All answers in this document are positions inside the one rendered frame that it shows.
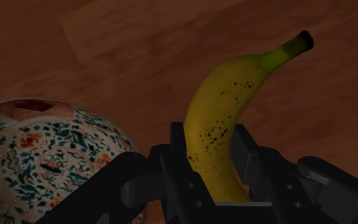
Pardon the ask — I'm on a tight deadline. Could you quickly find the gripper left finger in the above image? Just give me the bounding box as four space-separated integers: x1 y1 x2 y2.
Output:
36 122 217 224

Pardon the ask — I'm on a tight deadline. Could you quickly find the yellow banana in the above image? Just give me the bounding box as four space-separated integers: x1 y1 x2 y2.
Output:
183 29 315 204

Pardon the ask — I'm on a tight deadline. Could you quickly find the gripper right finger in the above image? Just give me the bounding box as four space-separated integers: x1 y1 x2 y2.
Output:
230 123 358 224

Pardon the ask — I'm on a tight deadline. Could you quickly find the floral patterned porcelain bowl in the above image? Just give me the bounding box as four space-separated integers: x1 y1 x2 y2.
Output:
0 97 152 224

